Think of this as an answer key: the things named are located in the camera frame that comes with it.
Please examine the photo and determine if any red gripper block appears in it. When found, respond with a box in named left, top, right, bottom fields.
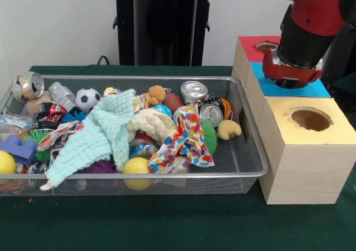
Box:
left=262, top=50, right=324, bottom=90

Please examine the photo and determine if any clear mesh bin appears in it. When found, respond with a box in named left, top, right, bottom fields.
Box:
left=0, top=74, right=270, bottom=196

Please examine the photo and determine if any wooden box with three holes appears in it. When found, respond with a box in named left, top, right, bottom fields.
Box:
left=231, top=35, right=356, bottom=206

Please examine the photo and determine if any green covered side table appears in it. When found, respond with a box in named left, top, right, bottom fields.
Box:
left=329, top=72, right=356, bottom=99

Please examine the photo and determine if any silver drink can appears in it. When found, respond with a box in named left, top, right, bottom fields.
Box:
left=180, top=80, right=210, bottom=104

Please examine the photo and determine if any colourful dotted cloth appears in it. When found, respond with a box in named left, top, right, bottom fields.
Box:
left=149, top=102, right=215, bottom=174

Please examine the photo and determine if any brown plush bear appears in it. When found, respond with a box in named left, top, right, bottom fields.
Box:
left=143, top=85, right=167, bottom=107

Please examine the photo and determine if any yellow ball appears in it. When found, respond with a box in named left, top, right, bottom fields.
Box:
left=122, top=157, right=154, bottom=191
left=0, top=150, right=17, bottom=174

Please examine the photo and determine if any dark green tablecloth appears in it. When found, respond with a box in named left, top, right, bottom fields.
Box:
left=0, top=64, right=356, bottom=251

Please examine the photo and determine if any mint green knitted cloth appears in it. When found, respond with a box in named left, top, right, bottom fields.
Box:
left=39, top=88, right=136, bottom=191

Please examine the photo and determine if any black and white soccer ball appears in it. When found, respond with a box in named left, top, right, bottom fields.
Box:
left=75, top=87, right=102, bottom=112

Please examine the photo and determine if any crushed colourful drink can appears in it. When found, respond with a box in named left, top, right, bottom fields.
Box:
left=11, top=71, right=45, bottom=101

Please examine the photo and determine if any purple toy block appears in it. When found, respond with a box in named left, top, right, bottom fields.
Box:
left=0, top=135, right=38, bottom=164

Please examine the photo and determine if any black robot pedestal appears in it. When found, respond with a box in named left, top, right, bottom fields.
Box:
left=107, top=0, right=225, bottom=67

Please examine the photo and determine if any black looped cable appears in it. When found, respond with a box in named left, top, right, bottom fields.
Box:
left=96, top=55, right=121, bottom=67

